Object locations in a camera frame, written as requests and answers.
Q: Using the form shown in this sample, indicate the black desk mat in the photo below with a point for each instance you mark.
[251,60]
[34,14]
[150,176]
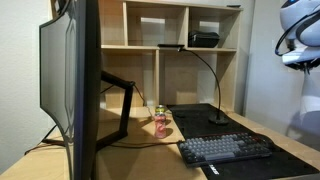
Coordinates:
[193,123]

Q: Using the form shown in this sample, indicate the small flat black item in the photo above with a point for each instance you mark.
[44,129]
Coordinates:
[233,6]

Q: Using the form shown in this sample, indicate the black box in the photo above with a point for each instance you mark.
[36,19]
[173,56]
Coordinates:
[203,39]

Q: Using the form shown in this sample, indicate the black computer mouse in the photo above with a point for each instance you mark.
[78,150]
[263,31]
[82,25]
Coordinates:
[266,140]

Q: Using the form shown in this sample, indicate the wooden shelf unit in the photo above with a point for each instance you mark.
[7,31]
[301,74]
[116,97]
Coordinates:
[140,33]

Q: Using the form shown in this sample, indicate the black curved monitor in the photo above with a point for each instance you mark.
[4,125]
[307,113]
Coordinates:
[78,90]

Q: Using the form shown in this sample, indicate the yellow green can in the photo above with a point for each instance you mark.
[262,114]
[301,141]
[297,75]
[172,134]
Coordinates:
[160,109]

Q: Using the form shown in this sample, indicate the grey mechanical keyboard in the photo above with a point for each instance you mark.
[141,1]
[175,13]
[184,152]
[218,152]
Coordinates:
[223,148]

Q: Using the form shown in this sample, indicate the pink soda can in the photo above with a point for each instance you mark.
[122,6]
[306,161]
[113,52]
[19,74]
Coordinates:
[160,126]

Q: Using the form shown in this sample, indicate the black monitor stand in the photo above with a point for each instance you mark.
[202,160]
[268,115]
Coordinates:
[125,110]

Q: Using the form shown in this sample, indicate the black gooseneck desk lamp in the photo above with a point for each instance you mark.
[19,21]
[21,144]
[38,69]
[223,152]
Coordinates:
[218,118]

